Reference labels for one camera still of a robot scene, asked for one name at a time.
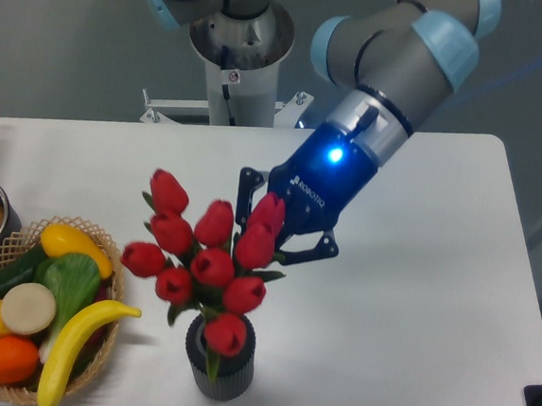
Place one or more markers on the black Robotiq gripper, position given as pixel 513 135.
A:
pixel 316 183

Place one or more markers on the red tulip bouquet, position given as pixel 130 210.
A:
pixel 207 267

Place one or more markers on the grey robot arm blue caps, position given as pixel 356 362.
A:
pixel 397 65

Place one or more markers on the dark grey ribbed vase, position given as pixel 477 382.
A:
pixel 235 374

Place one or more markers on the green plastic bok choy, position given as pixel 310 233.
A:
pixel 74 280

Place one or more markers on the yellow plastic squash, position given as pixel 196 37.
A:
pixel 59 239

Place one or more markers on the yellow plastic banana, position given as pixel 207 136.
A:
pixel 57 369

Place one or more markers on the woven wicker basket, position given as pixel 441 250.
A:
pixel 97 350

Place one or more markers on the beige round slice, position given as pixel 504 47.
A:
pixel 28 308

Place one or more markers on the green plastic cucumber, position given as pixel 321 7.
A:
pixel 21 270

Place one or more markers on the orange plastic fruit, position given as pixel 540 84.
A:
pixel 19 358

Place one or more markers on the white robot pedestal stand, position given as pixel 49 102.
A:
pixel 242 61

